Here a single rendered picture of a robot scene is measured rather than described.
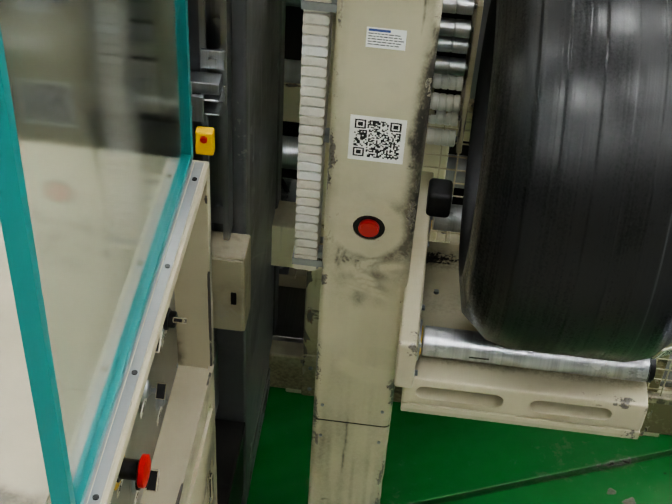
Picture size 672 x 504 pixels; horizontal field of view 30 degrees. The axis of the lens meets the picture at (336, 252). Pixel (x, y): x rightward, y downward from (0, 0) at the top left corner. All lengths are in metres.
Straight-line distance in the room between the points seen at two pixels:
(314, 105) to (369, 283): 0.32
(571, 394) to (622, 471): 1.06
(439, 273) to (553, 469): 0.90
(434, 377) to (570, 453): 1.11
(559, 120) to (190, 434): 0.66
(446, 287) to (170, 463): 0.61
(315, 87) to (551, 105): 0.33
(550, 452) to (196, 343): 1.32
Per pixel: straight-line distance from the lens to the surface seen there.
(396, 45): 1.59
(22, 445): 1.27
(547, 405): 1.92
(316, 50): 1.62
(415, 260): 1.91
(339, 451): 2.17
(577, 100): 1.50
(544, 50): 1.52
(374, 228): 1.78
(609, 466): 2.93
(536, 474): 2.88
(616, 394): 1.90
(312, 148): 1.72
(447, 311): 2.04
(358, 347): 1.96
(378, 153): 1.70
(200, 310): 1.72
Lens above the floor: 2.26
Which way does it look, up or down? 43 degrees down
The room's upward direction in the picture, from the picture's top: 4 degrees clockwise
